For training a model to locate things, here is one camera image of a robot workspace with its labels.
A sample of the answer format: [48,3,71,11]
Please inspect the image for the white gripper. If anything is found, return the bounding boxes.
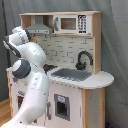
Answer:
[12,26,31,42]

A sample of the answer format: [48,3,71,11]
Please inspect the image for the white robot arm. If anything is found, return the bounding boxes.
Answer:
[1,26,49,128]

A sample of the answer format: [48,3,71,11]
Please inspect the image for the wooden toy kitchen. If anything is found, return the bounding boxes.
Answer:
[1,11,114,128]

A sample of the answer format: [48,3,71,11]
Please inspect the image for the grey range hood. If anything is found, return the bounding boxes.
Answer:
[24,15,54,35]

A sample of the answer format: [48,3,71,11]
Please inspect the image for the black stovetop red burners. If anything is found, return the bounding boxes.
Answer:
[43,64,57,73]

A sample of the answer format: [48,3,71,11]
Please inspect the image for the white toy microwave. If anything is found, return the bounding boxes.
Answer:
[54,15,91,34]

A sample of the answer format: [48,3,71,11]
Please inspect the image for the white oven door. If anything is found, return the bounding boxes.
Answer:
[17,91,25,110]

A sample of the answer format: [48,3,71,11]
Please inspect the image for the black toy faucet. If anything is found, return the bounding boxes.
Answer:
[75,51,93,70]

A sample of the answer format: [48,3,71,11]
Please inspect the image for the grey toy sink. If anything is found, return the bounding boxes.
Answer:
[52,68,92,81]

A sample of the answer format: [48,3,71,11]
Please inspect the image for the grey ice dispenser panel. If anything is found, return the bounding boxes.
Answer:
[54,94,70,120]

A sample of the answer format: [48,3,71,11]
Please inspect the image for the grey cabinet door handle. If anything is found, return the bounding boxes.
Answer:
[47,102,51,120]

